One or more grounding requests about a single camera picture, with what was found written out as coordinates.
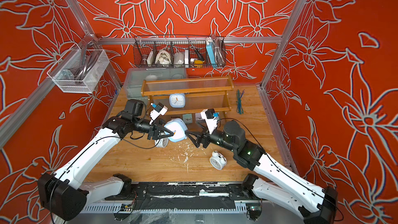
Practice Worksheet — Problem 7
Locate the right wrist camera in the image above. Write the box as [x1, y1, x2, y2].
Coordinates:
[201, 108, 219, 134]

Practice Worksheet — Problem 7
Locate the wooden two-tier shelf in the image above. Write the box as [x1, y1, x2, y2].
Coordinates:
[141, 76, 234, 117]

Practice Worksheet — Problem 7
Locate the translucent grey storage bin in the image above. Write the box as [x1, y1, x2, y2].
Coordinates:
[123, 68, 188, 100]

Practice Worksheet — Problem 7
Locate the white twin-bell alarm clock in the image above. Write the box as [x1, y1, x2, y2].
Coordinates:
[154, 138, 169, 148]

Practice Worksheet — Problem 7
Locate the blue box in basket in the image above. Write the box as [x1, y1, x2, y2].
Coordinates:
[205, 37, 217, 68]

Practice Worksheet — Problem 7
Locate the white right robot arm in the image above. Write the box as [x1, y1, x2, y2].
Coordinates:
[186, 120, 338, 224]

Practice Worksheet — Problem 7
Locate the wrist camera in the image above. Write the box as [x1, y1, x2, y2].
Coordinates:
[201, 108, 219, 134]
[149, 103, 168, 124]

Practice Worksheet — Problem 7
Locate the white wire wall basket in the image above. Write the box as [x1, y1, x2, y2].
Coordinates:
[47, 45, 109, 93]

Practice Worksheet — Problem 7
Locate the lilac square alarm clock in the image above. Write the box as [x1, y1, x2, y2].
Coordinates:
[195, 113, 203, 121]

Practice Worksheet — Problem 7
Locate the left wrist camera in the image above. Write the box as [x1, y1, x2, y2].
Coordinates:
[149, 103, 168, 124]

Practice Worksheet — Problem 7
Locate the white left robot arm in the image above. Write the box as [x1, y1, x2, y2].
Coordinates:
[37, 100, 174, 221]

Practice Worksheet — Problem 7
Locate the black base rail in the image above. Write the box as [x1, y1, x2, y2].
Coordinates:
[105, 181, 260, 201]

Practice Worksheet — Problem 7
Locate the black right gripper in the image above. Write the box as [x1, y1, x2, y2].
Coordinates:
[186, 121, 239, 154]

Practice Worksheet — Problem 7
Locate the blue rounded square clock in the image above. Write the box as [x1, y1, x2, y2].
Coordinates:
[169, 93, 186, 108]

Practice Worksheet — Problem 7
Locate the mint green square clock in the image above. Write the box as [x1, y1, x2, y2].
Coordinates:
[182, 114, 193, 124]

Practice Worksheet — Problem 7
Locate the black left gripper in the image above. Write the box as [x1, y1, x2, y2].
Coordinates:
[133, 118, 175, 141]

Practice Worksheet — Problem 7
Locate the green cable ties bundle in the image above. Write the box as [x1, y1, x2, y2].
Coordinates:
[236, 89, 245, 115]

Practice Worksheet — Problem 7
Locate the black wire wall basket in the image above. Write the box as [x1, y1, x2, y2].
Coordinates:
[133, 35, 227, 68]

